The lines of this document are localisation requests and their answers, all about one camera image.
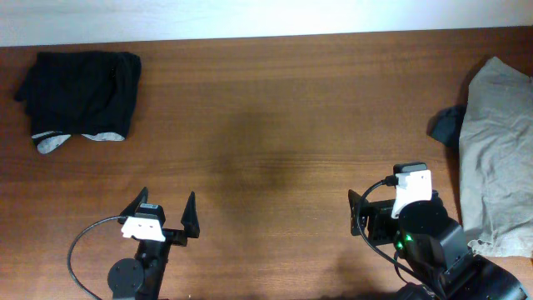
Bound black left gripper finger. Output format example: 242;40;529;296
120;187;148;218
181;192;200;238

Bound black shorts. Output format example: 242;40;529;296
14;51;142;154

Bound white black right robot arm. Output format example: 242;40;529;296
348;162;530;300

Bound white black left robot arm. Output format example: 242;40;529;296
107;187;200;300

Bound dark blue cloth piece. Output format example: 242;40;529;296
427;104;466;153

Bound grey crumpled garment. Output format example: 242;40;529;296
459;57;532;258

